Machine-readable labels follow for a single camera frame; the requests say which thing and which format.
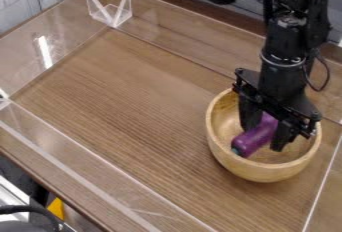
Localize black cable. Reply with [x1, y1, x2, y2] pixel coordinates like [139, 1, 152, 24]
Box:
[0, 204, 61, 232]

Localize purple toy eggplant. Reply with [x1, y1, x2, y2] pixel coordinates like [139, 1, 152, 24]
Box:
[231, 113, 278, 158]

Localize clear acrylic tray wall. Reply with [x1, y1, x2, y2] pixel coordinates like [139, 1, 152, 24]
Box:
[0, 0, 342, 232]

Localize yellow black device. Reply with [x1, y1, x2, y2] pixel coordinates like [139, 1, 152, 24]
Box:
[25, 194, 90, 232]

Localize brown wooden bowl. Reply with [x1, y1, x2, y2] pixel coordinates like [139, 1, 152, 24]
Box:
[205, 88, 322, 183]

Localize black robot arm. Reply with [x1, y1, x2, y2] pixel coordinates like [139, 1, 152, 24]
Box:
[208, 0, 331, 151]

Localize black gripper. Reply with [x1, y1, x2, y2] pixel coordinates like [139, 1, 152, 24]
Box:
[232, 51, 322, 152]

